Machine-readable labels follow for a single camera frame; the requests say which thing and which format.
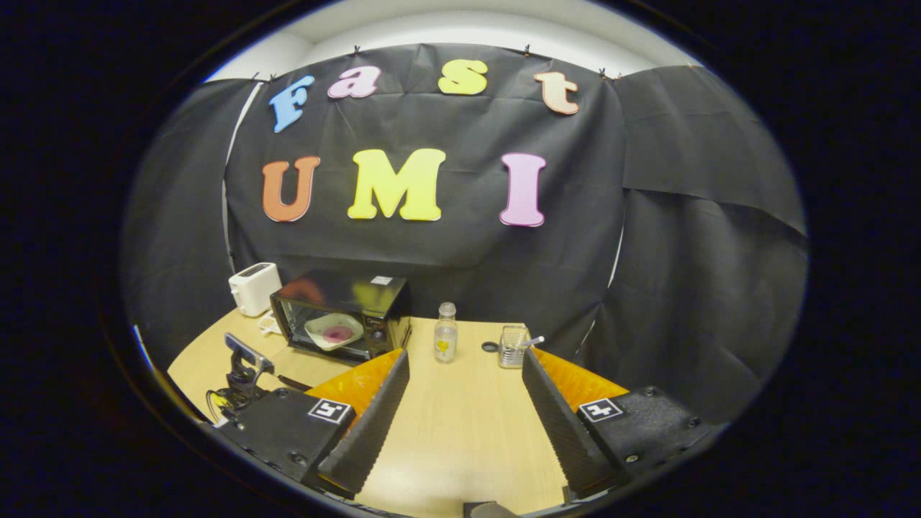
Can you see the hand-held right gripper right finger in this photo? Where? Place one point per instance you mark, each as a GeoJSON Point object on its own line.
{"type": "Point", "coordinates": [561, 432]}

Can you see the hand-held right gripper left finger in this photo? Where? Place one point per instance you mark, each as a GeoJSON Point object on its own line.
{"type": "Point", "coordinates": [370, 424]}

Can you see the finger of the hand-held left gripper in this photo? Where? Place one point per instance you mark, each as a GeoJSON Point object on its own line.
{"type": "Point", "coordinates": [295, 383]}

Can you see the white square plate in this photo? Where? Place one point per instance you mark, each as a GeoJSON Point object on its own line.
{"type": "Point", "coordinates": [316, 332]}

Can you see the pink round cake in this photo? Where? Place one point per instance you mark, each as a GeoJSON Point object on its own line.
{"type": "Point", "coordinates": [337, 334]}

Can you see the black electric oven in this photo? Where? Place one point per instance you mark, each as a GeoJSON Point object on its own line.
{"type": "Point", "coordinates": [345, 288]}

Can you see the white divided snack dish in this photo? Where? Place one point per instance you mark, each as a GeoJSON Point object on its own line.
{"type": "Point", "coordinates": [268, 325]}

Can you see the white toaster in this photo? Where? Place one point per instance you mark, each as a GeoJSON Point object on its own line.
{"type": "Point", "coordinates": [255, 291]}

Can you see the clear bottle with yellow label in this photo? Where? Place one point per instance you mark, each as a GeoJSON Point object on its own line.
{"type": "Point", "coordinates": [446, 338]}

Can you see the black backdrop cloth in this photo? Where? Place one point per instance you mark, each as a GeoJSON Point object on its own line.
{"type": "Point", "coordinates": [460, 259]}

